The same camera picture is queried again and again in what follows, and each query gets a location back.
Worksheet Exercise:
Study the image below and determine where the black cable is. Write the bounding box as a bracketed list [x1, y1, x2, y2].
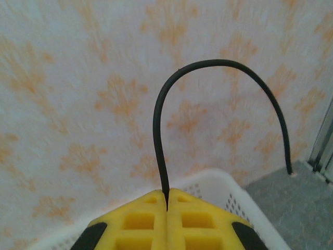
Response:
[153, 59, 295, 209]

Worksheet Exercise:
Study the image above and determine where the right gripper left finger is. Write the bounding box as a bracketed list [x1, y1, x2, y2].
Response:
[70, 189, 167, 250]

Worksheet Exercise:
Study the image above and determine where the white perforated plastic basket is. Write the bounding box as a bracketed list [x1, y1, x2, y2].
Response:
[0, 168, 291, 250]

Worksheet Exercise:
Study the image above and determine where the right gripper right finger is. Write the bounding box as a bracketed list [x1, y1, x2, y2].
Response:
[168, 187, 268, 250]

